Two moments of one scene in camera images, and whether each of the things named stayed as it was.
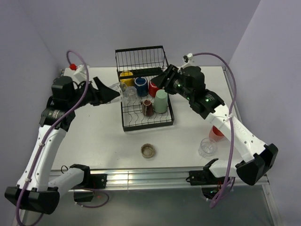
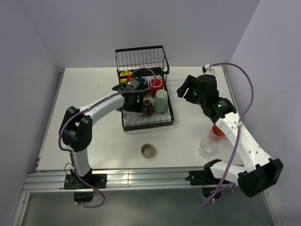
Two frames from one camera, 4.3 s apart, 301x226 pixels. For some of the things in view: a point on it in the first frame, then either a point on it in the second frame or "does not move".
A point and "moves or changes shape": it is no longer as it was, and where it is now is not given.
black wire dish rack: x=146 y=105 does not move
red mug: x=153 y=89 does not move
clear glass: x=117 y=87 moves or changes shape
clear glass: x=208 y=147 does not move
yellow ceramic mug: x=129 y=82 does not move
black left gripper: x=103 y=95 → x=137 y=107
